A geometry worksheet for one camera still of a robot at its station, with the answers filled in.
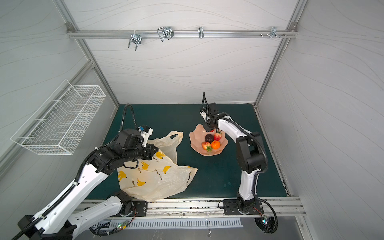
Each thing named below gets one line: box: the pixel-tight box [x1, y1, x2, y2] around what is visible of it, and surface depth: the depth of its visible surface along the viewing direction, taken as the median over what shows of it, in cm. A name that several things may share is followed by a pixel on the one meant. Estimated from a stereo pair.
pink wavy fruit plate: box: [189, 124, 229, 156], surface depth 97 cm
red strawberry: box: [201, 141, 213, 152], surface depth 93 cm
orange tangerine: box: [210, 140, 221, 150], surface depth 94 cm
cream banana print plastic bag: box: [117, 131, 198, 203], surface depth 74 cm
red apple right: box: [213, 132, 222, 141], surface depth 97 cm
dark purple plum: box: [205, 133, 214, 144], surface depth 97 cm
